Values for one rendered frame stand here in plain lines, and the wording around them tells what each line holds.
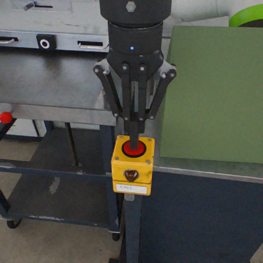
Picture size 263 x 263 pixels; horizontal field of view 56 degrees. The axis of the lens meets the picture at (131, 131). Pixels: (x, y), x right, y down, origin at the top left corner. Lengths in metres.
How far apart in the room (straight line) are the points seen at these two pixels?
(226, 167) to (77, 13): 0.69
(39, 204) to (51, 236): 0.19
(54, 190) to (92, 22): 0.85
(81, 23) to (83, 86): 0.25
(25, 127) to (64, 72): 1.01
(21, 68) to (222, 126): 0.69
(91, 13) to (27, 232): 1.11
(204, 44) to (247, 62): 0.10
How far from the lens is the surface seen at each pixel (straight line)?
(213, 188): 0.75
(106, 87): 0.40
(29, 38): 1.05
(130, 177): 0.48
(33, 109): 0.77
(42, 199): 1.37
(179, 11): 0.71
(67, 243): 1.41
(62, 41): 1.00
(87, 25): 0.96
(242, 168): 0.72
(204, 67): 0.53
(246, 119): 0.63
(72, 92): 0.78
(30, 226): 1.51
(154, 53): 0.37
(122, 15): 0.32
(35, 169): 1.01
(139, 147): 0.49
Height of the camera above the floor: 1.25
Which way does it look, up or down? 42 degrees down
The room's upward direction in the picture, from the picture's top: straight up
